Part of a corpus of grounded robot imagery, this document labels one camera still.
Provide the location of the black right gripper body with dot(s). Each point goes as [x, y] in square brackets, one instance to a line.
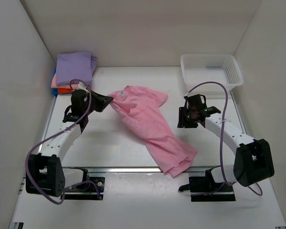
[188, 120]

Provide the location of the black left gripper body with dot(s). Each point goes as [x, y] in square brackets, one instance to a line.
[86, 106]

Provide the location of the pink t-shirt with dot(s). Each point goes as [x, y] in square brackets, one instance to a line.
[139, 109]

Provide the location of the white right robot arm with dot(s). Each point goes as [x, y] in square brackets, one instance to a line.
[253, 160]

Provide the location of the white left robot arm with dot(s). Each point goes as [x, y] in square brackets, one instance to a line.
[44, 172]

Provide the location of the folded salmon t-shirt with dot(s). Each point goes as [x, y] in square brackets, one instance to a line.
[55, 85]

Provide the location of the folded orange t-shirt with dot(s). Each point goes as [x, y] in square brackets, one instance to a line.
[66, 89]

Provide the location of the folded blue t-shirt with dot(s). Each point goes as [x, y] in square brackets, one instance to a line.
[54, 90]

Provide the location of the folded purple t-shirt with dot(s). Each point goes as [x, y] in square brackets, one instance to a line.
[77, 65]

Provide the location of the white plastic basket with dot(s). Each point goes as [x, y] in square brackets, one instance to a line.
[200, 68]

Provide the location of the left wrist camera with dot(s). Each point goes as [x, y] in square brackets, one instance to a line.
[82, 86]

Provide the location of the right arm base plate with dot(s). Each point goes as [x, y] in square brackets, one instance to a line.
[204, 190]

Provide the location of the aluminium table edge rail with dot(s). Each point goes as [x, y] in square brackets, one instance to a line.
[107, 144]

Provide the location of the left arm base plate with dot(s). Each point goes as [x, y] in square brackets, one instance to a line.
[87, 191]

